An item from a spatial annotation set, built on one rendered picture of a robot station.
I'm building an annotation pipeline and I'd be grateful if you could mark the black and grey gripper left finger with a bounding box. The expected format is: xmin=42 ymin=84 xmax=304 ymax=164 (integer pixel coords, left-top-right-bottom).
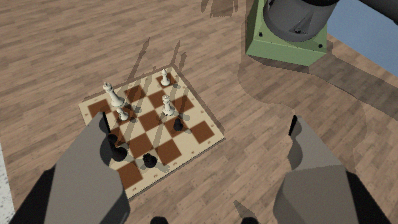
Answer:
xmin=8 ymin=112 xmax=130 ymax=224

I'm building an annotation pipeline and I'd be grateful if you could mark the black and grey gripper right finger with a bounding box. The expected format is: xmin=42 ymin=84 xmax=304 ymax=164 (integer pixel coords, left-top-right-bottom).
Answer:
xmin=273 ymin=115 xmax=391 ymax=224

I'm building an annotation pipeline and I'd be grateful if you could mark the brown and cream chessboard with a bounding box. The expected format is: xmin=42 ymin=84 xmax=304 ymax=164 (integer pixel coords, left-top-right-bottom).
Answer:
xmin=78 ymin=67 xmax=224 ymax=199

